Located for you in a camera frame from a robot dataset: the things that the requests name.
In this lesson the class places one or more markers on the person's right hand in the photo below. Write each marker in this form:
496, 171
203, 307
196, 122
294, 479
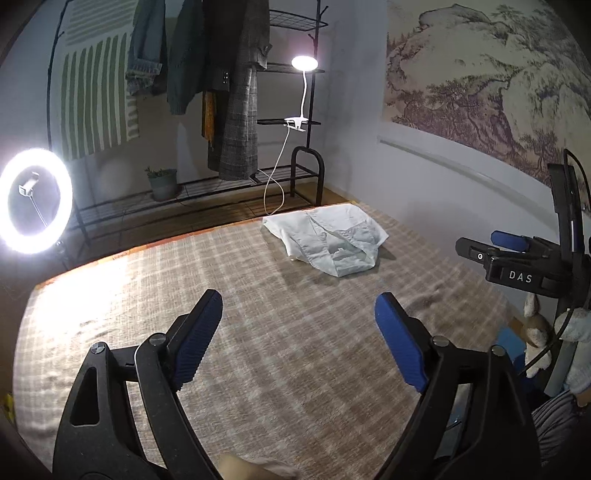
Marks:
582, 332

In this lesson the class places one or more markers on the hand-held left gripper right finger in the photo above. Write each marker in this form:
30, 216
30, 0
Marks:
399, 341

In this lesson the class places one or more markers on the yellow scarf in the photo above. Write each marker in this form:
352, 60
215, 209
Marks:
208, 115

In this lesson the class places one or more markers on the black metal clothes rack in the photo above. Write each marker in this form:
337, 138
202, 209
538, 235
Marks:
295, 170

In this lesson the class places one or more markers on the white shirt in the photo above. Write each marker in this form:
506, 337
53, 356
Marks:
323, 240

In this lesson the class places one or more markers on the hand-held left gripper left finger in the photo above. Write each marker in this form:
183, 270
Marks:
198, 337

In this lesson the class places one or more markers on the landscape wall painting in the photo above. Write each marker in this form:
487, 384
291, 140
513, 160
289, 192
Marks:
475, 74

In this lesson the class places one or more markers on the black coat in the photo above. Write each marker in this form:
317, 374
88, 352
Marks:
217, 46

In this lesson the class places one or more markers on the white clip lamp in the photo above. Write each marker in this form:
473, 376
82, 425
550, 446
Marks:
304, 63

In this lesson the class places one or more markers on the dark green jacket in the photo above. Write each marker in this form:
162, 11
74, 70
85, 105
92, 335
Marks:
184, 64

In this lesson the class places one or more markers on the blue denim jacket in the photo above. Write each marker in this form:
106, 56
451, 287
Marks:
147, 46

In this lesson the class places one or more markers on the potted plant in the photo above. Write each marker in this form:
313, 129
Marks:
162, 187

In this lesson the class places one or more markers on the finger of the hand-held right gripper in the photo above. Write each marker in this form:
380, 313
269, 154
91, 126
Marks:
508, 241
475, 253

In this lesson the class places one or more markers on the zebra striped clothing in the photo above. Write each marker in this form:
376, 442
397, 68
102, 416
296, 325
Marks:
558, 424

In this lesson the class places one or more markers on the green striped hanging cloth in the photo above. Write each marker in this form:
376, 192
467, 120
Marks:
92, 92

